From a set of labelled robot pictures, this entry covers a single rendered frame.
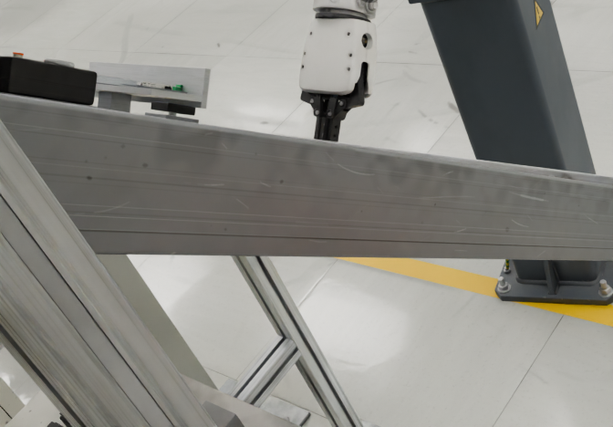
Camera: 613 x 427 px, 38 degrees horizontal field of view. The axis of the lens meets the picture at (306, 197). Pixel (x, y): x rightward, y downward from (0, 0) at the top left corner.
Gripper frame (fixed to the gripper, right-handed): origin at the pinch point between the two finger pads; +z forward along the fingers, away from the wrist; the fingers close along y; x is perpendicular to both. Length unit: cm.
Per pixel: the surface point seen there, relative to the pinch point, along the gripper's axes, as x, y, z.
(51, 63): 52, -18, -1
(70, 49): -133, 291, -28
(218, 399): 19.1, -6.7, 32.3
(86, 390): 69, -53, 13
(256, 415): 19.1, -13.1, 32.2
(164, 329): -14, 46, 39
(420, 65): -132, 88, -28
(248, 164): 58, -49, 4
